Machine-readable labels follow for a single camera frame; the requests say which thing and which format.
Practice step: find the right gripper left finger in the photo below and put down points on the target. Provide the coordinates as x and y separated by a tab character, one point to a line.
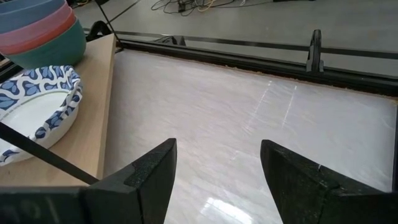
124	199

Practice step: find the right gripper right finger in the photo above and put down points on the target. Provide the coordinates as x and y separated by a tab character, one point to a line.
311	196

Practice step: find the blue patterned paper bowl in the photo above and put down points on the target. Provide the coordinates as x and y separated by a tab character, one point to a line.
31	112
59	130

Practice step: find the teal plastic bowl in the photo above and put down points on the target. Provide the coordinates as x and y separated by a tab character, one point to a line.
59	49

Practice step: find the orange plastic bowl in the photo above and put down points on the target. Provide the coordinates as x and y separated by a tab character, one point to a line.
46	40

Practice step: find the pink plastic bowl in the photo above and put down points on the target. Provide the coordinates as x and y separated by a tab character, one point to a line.
40	29

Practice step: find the light blue plastic bowl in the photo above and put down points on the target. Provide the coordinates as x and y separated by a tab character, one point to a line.
28	15

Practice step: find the black arched table clamp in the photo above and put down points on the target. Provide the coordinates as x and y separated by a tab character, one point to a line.
315	53
93	26

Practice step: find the black power adapter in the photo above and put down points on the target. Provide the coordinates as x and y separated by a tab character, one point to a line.
181	5

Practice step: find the black table frame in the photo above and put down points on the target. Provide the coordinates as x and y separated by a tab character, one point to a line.
248	63

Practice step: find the dark grey bracket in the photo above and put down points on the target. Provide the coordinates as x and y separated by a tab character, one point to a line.
171	41

